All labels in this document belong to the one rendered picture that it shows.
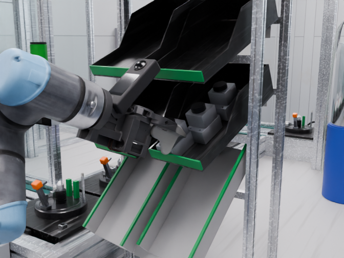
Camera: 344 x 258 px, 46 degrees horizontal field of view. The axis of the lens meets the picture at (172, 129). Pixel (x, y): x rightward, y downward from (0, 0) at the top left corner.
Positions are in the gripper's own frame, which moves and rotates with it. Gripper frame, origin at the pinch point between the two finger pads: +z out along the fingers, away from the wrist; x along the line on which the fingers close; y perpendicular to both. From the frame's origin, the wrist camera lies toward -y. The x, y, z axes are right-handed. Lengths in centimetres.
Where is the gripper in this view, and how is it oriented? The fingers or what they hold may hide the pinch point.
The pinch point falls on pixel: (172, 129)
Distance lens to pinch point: 78.3
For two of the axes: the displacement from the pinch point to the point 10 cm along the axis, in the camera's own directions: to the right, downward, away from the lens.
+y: -2.8, 9.5, -1.1
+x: 7.4, 1.4, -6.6
